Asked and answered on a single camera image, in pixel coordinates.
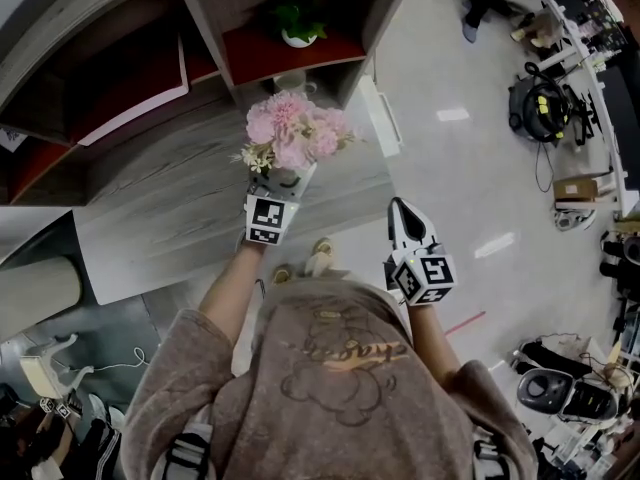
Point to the cardboard box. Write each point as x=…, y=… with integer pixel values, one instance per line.
x=575, y=189

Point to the person's left forearm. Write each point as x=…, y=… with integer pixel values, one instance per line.
x=227, y=293

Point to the pink flowers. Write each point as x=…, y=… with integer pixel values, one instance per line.
x=295, y=128

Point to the person's foot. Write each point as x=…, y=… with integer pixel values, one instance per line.
x=320, y=255
x=282, y=274

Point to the white mug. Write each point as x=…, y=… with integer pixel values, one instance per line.
x=292, y=82

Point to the white flat book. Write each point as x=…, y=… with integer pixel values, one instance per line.
x=145, y=108

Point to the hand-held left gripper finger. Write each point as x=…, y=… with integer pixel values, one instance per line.
x=306, y=178
x=260, y=184

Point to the long white workbench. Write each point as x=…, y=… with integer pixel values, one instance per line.
x=595, y=93

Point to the green plant in white pot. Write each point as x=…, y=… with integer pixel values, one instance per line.
x=299, y=20

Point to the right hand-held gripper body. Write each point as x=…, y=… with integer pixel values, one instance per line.
x=425, y=275

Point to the beige chair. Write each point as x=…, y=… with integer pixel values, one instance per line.
x=35, y=293

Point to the grey and black machine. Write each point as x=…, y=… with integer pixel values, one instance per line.
x=565, y=393

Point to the person's left foot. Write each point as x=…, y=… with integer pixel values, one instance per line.
x=282, y=274

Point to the person's brown printed shirt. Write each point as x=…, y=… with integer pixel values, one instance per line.
x=325, y=393

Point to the person's right forearm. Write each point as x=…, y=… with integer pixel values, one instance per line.
x=432, y=338

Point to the white side panel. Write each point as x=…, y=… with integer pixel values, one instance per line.
x=382, y=118

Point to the grey wood-grain table top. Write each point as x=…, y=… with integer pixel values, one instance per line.
x=175, y=218

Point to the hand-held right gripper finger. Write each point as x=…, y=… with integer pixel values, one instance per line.
x=395, y=223
x=417, y=225

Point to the person's right foot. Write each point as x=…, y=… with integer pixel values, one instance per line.
x=320, y=255

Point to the wooden shelf unit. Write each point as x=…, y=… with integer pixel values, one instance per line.
x=125, y=68

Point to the black and yellow vacuum cleaner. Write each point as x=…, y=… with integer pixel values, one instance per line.
x=542, y=110

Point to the white four-legged robot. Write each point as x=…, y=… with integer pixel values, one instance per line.
x=55, y=368

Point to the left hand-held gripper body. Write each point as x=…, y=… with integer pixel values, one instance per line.
x=267, y=218

